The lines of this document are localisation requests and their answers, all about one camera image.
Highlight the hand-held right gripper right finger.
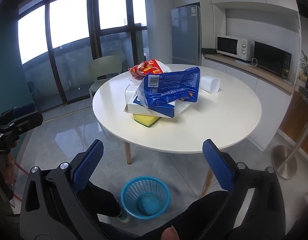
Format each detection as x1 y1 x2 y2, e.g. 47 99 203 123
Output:
199 139 294 240

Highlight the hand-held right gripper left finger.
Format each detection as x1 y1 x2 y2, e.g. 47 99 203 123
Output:
19 139 104 240

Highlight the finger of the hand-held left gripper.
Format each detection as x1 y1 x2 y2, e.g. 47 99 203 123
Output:
0 103 36 125
0 112 43 135

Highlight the blue plastic basket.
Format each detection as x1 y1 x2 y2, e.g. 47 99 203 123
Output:
120 176 171 220

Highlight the white plastic bag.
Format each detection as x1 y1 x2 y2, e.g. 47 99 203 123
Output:
129 63 192 119

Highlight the yellow sponge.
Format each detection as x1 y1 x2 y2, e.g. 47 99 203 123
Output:
132 113 161 128

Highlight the white cup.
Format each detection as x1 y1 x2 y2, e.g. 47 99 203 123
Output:
200 75 220 94

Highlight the person's left hand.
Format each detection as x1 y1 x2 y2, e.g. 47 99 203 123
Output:
5 152 17 185

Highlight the person's right hand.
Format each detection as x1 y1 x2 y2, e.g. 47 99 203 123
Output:
161 225 179 240

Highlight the person's left leg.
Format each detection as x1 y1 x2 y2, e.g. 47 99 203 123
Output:
77 180 122 218

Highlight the round white table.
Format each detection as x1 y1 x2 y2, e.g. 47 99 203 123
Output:
92 64 262 198

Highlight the person's left sneaker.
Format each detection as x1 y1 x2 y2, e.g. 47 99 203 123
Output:
117 209 130 223

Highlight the steel stand base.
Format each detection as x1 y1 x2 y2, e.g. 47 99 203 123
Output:
271 119 308 180

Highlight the white and blue box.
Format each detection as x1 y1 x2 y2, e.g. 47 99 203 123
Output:
123 84 178 119

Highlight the brown wooden cabinet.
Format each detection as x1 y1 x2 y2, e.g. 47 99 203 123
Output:
279 85 308 148

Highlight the white kitchen counter cabinet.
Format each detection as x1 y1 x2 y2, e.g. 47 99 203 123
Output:
203 47 298 152

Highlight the large black-framed window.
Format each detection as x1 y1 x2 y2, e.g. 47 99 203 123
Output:
17 0 149 105

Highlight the light green chair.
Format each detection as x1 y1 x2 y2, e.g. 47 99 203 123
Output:
88 55 124 98

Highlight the blue printed packet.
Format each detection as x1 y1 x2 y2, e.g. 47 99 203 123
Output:
136 67 201 110

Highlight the red snack bag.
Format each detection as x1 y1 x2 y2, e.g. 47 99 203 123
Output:
128 59 162 81

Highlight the black microwave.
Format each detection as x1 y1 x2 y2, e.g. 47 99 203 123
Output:
253 41 292 80

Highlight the white microwave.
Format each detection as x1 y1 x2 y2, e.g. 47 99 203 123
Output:
216 36 255 61

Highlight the grey refrigerator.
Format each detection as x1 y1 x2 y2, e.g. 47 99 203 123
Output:
171 5 202 65

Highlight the green potted plant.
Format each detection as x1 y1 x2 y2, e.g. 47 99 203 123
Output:
299 50 308 77

